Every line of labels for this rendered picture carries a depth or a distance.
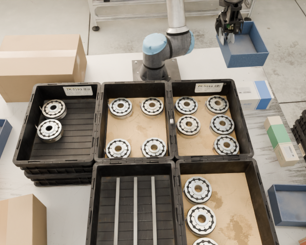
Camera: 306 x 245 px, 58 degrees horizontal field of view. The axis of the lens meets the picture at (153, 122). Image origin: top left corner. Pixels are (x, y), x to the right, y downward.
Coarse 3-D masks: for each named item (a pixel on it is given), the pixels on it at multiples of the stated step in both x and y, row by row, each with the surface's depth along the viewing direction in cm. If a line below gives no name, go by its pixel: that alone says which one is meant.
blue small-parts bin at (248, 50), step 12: (252, 24) 117; (216, 36) 120; (240, 36) 120; (252, 36) 118; (228, 48) 106; (240, 48) 116; (252, 48) 116; (264, 48) 108; (228, 60) 107; (240, 60) 106; (252, 60) 107; (264, 60) 108
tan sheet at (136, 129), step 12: (108, 108) 127; (108, 120) 124; (120, 120) 124; (132, 120) 124; (144, 120) 124; (156, 120) 124; (108, 132) 120; (120, 132) 120; (132, 132) 120; (144, 132) 120; (156, 132) 120; (132, 144) 116; (132, 156) 113
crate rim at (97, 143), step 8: (160, 80) 124; (168, 88) 121; (168, 96) 119; (168, 104) 116; (168, 112) 115; (168, 120) 111; (168, 128) 110; (96, 136) 107; (96, 144) 105; (96, 152) 103; (96, 160) 101; (104, 160) 101; (112, 160) 101; (120, 160) 101; (128, 160) 101; (136, 160) 101; (144, 160) 101
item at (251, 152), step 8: (176, 80) 124; (184, 80) 124; (192, 80) 124; (200, 80) 124; (208, 80) 124; (216, 80) 124; (224, 80) 124; (232, 80) 124; (240, 104) 116; (240, 112) 115; (176, 136) 107; (248, 136) 107; (176, 144) 105; (248, 144) 105; (176, 152) 103; (176, 160) 103
